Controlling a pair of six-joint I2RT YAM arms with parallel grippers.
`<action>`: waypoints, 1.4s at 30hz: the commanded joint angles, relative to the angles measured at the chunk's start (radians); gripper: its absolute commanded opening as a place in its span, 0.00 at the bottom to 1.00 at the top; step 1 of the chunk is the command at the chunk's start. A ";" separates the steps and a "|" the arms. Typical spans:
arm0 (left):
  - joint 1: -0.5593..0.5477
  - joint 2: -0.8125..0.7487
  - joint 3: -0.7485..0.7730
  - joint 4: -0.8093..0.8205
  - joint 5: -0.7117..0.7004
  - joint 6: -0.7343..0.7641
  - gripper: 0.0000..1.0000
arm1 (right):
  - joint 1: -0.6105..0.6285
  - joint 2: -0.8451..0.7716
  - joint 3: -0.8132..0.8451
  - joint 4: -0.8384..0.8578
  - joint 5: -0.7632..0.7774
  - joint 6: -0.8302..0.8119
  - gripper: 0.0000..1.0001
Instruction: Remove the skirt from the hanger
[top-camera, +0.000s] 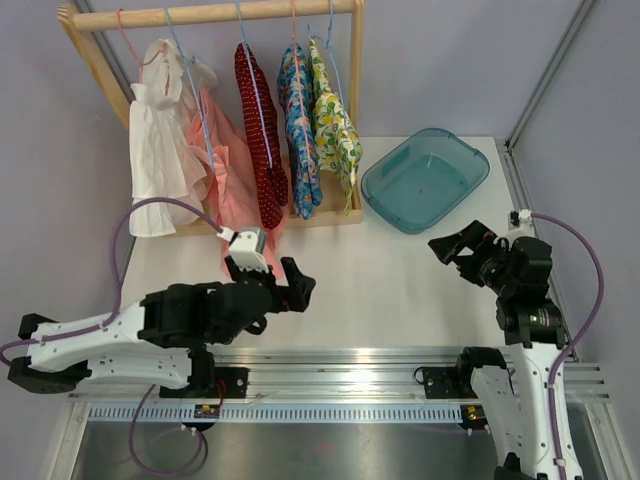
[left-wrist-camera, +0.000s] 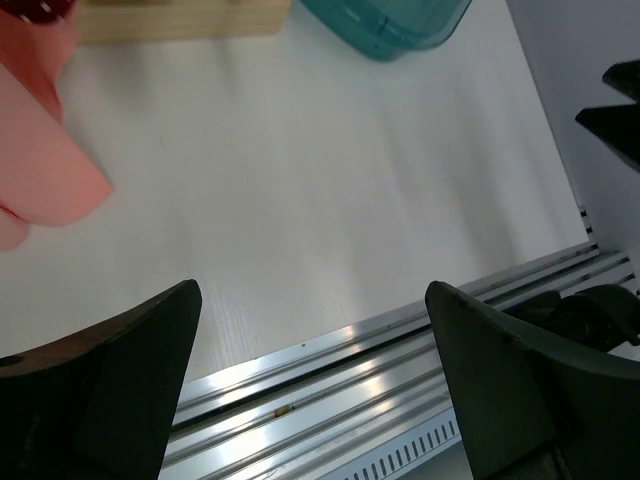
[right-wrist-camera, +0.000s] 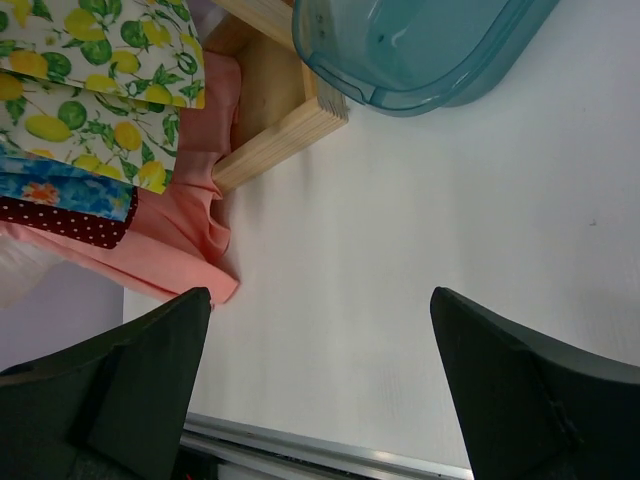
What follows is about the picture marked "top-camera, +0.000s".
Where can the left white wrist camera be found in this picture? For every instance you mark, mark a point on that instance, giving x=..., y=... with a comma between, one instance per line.
x=246, y=248

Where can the pink hanger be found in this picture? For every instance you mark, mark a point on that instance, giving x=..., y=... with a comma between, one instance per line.
x=304, y=117
x=140, y=64

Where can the red polka dot skirt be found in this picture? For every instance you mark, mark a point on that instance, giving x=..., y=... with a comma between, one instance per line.
x=272, y=185

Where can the light blue hanger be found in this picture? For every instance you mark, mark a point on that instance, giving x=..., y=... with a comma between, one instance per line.
x=253, y=77
x=194, y=89
x=332, y=50

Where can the aluminium frame post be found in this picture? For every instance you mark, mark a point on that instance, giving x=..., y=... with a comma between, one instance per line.
x=579, y=18

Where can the pink skirt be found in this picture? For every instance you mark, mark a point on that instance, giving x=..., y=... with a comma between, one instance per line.
x=222, y=149

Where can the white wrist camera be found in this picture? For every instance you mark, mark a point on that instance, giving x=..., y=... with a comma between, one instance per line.
x=246, y=248
x=520, y=224

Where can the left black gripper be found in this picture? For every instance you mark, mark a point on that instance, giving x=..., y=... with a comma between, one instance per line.
x=300, y=286

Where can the yellow lemon print skirt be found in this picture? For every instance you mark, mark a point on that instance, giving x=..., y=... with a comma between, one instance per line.
x=337, y=144

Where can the blue floral skirt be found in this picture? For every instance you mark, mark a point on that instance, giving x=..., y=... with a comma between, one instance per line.
x=307, y=192

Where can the black mounting plate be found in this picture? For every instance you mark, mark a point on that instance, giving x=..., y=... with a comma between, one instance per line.
x=230, y=383
x=444, y=383

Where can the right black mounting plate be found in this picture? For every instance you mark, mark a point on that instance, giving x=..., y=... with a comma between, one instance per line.
x=444, y=383

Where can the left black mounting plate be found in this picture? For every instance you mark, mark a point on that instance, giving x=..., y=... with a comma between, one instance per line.
x=230, y=383

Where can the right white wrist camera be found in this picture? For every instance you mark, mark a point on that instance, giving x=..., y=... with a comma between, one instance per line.
x=520, y=224

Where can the white skirt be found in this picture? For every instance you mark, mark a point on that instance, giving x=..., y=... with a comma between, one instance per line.
x=162, y=162

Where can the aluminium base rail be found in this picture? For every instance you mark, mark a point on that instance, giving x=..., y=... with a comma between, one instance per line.
x=347, y=375

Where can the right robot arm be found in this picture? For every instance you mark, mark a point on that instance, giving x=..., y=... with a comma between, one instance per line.
x=520, y=389

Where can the white slotted cable duct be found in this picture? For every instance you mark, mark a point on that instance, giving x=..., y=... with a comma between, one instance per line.
x=280, y=413

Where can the wooden clothes rack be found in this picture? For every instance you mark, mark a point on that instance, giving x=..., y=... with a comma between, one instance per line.
x=80, y=28

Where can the teal plastic basin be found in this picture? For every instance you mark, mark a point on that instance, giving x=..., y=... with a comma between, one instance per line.
x=423, y=179

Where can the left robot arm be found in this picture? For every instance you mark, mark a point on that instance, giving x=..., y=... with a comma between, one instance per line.
x=161, y=340

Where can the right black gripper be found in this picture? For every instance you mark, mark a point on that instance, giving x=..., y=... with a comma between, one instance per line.
x=479, y=238

